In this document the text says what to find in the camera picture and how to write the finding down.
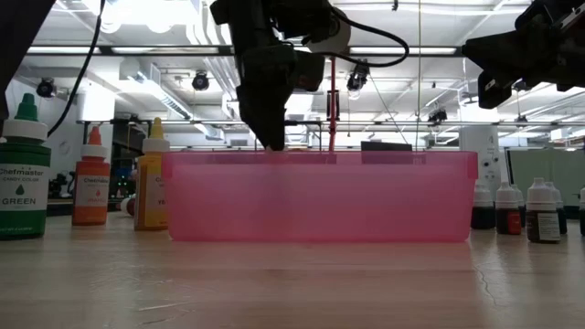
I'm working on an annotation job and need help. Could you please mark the small white-capped dropper bottle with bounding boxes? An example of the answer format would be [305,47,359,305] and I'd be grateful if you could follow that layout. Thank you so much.
[546,181,569,236]
[471,180,496,230]
[495,181,523,236]
[525,177,562,244]

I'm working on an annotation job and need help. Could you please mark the black left wrist camera cable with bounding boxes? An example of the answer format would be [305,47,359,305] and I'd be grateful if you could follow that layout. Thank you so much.
[326,6,410,69]

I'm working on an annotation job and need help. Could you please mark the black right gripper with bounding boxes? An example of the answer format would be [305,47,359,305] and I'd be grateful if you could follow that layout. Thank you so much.
[461,0,585,110]

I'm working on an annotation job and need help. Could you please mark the yellow food coloring bottle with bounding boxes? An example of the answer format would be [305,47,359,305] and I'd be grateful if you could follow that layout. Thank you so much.
[133,116,171,232]

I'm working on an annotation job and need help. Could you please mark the long ceiling light bar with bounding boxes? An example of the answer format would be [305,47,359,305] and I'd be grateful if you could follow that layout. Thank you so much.
[27,44,463,58]

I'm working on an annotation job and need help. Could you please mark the green food coloring bottle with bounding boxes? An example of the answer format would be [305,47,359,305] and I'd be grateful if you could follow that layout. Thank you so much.
[0,92,52,242]

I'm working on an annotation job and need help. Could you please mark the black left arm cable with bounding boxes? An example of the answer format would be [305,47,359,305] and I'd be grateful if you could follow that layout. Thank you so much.
[47,0,107,138]

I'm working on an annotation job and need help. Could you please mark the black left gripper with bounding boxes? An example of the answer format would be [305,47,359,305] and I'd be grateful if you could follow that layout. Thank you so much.
[235,43,298,152]

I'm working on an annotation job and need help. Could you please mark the thin hanging cable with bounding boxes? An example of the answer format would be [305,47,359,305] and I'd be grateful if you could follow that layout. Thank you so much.
[415,0,422,153]

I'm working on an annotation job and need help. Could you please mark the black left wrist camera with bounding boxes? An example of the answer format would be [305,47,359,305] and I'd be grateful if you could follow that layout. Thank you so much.
[294,49,326,92]

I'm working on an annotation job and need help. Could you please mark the red desk lamp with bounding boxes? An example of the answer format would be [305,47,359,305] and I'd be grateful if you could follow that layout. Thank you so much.
[306,17,353,153]

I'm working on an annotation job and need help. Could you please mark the white column device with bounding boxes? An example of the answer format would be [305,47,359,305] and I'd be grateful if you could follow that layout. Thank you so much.
[458,125,503,196]

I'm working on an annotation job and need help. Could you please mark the green partition panel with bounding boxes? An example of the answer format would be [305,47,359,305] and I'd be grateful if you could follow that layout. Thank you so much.
[505,146,585,207]

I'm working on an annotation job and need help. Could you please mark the dark computer monitor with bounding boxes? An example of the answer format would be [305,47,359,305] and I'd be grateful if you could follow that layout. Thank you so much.
[360,140,414,154]

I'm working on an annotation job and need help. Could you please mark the dark shelving unit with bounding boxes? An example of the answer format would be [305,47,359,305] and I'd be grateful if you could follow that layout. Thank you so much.
[112,122,154,202]

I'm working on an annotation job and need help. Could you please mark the orange food coloring bottle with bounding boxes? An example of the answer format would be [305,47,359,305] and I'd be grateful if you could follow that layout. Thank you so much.
[71,125,112,228]

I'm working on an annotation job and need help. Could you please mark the red food coloring bottle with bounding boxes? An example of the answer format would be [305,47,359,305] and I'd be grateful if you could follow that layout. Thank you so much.
[119,194,137,218]

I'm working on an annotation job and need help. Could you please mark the pink translucent plastic bin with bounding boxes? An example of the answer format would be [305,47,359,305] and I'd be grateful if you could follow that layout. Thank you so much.
[160,150,480,243]

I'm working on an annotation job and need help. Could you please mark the black background rig frame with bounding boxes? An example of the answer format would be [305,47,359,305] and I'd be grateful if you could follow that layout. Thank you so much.
[75,117,330,202]

